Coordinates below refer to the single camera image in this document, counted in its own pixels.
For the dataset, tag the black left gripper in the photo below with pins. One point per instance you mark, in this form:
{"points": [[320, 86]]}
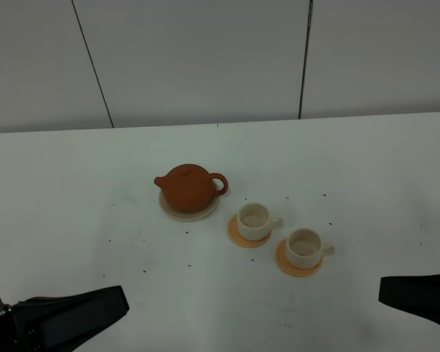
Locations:
{"points": [[60, 324]]}

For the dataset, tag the cream teapot saucer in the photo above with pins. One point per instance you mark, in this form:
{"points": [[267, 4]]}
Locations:
{"points": [[188, 217]]}

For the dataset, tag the orange coaster near teapot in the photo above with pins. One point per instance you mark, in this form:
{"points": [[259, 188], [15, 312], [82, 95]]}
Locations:
{"points": [[239, 240]]}

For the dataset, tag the brown clay teapot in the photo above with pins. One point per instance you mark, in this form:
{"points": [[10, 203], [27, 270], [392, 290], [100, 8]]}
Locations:
{"points": [[189, 188]]}

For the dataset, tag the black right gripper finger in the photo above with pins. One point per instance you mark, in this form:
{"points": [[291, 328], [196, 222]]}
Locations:
{"points": [[416, 295]]}

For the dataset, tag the white teacup far right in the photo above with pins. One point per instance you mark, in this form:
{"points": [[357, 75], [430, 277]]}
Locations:
{"points": [[304, 249]]}

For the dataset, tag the orange coaster far right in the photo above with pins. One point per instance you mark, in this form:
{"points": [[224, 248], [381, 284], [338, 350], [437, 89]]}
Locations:
{"points": [[287, 268]]}

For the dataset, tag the white teacup near teapot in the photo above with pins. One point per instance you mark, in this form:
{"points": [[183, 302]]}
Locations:
{"points": [[255, 222]]}

